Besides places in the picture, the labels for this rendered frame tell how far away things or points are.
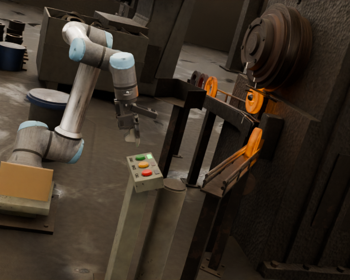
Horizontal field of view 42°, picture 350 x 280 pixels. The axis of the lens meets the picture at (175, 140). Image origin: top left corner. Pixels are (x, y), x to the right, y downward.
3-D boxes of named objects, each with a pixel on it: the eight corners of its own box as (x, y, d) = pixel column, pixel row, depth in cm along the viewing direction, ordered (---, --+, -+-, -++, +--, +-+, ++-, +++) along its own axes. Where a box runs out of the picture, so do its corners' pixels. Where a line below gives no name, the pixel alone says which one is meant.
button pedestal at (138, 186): (126, 273, 215) (157, 153, 196) (134, 308, 193) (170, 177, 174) (92, 270, 210) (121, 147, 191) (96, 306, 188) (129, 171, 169)
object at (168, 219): (155, 277, 217) (183, 179, 201) (160, 294, 206) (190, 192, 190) (131, 275, 213) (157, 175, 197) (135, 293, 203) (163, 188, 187)
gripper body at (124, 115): (117, 125, 186) (113, 96, 181) (138, 121, 188) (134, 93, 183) (119, 131, 179) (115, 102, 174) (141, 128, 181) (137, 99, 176)
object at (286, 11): (312, 8, 225) (284, 99, 236) (270, 4, 268) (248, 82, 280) (301, 4, 223) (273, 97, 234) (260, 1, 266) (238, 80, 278)
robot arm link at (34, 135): (10, 155, 243) (17, 125, 250) (42, 163, 249) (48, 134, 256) (15, 145, 230) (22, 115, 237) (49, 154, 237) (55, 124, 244)
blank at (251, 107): (251, 88, 268) (246, 87, 267) (265, 85, 254) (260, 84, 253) (248, 114, 268) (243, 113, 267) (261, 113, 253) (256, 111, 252)
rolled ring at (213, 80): (204, 80, 339) (209, 80, 340) (202, 104, 336) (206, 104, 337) (214, 73, 322) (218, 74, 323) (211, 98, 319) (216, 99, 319)
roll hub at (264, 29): (279, 21, 233) (264, 74, 240) (256, 18, 258) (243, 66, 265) (270, 18, 231) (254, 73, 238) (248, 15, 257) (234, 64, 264)
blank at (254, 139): (250, 165, 219) (244, 162, 220) (261, 137, 223) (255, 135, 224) (250, 153, 205) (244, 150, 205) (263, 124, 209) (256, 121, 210)
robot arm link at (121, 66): (130, 50, 178) (135, 55, 169) (134, 81, 183) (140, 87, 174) (106, 53, 176) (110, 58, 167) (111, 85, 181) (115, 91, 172)
